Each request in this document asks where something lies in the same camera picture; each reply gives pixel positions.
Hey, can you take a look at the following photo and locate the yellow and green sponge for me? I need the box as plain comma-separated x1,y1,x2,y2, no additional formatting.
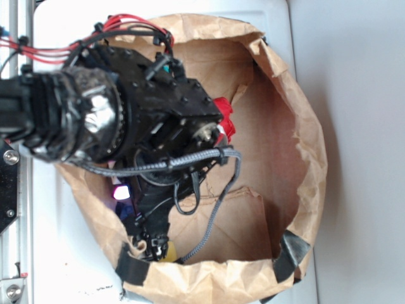
160,241,177,262

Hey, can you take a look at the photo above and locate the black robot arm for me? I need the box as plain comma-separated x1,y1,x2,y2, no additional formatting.
1,46,223,251

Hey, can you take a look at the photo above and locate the grey braided cable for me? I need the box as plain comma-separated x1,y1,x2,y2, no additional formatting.
68,146,243,263

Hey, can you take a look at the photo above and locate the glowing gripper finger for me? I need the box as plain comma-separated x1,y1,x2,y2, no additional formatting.
111,177,131,201

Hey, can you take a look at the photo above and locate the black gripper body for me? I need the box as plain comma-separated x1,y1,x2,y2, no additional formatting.
121,148,221,247

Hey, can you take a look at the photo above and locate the brown paper bag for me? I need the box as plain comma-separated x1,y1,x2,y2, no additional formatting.
57,13,328,303

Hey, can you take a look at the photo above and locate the black mounting bracket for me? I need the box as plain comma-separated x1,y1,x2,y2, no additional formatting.
1,140,20,236

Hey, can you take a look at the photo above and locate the red wire bundle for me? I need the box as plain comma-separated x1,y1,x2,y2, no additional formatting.
0,13,175,64

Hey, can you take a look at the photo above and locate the aluminium frame rail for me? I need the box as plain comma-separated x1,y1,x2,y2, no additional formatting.
1,1,35,303

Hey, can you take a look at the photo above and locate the crumpled red paper ball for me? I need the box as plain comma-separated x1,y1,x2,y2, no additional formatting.
213,97,236,143

